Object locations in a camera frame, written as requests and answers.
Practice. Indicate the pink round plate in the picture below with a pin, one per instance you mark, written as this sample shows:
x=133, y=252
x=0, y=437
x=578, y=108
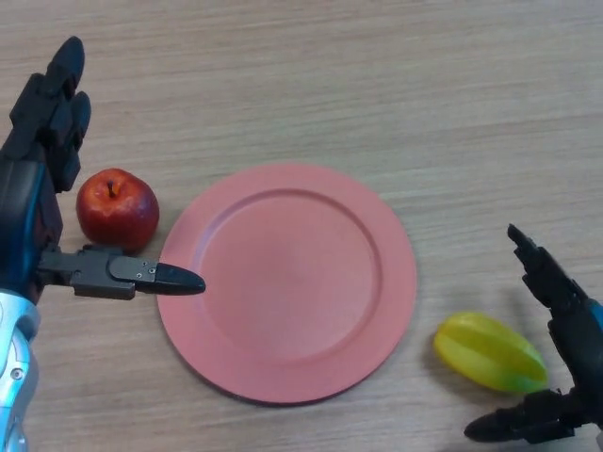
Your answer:
x=289, y=287

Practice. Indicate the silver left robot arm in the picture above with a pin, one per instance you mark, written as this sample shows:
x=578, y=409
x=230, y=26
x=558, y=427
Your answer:
x=16, y=376

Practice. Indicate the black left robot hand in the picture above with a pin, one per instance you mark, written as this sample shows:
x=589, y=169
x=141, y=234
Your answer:
x=94, y=275

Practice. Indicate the yellow starfruit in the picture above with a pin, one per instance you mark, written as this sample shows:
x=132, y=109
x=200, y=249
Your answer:
x=490, y=353

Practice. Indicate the red apple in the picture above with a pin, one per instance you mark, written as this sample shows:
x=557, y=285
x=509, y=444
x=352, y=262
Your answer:
x=118, y=212

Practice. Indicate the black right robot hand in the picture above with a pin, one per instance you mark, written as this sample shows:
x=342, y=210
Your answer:
x=584, y=358

